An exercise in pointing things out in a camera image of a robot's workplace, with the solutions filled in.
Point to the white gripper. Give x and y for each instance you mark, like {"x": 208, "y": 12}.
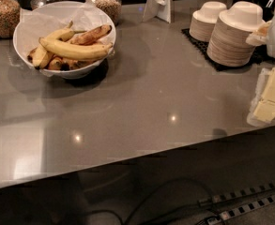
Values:
{"x": 262, "y": 109}

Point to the long yellow front banana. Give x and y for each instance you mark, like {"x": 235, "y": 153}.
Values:
{"x": 79, "y": 52}

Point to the brown spotted back banana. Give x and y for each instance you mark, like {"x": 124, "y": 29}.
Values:
{"x": 91, "y": 36}

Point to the dark overripe bottom banana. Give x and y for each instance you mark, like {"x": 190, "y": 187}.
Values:
{"x": 65, "y": 64}

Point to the yellow left banana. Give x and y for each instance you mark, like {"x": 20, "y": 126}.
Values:
{"x": 42, "y": 55}

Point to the white paper bowl liner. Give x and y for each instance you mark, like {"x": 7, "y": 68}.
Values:
{"x": 42, "y": 21}

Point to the black rubber mat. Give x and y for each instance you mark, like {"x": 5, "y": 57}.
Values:
{"x": 258, "y": 57}

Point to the right stack paper bowls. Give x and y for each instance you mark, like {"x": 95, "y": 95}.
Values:
{"x": 227, "y": 45}

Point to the stack paper bowls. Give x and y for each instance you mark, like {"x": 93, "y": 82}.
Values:
{"x": 227, "y": 45}
{"x": 204, "y": 19}

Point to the left stack paper bowls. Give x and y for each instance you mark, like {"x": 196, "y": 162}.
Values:
{"x": 204, "y": 19}

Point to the white folded sign stand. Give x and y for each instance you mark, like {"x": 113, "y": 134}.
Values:
{"x": 162, "y": 9}

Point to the upper power strip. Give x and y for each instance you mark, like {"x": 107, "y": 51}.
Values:
{"x": 237, "y": 194}

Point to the power strip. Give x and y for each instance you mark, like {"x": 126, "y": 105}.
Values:
{"x": 237, "y": 194}
{"x": 239, "y": 211}

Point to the lower power strip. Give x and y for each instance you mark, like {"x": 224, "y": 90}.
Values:
{"x": 239, "y": 211}

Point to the right glass grain jar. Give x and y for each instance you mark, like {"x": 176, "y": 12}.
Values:
{"x": 111, "y": 7}

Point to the glass grain jar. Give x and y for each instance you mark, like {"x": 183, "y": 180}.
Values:
{"x": 9, "y": 17}
{"x": 111, "y": 7}

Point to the left glass grain jar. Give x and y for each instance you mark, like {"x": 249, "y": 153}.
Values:
{"x": 9, "y": 17}

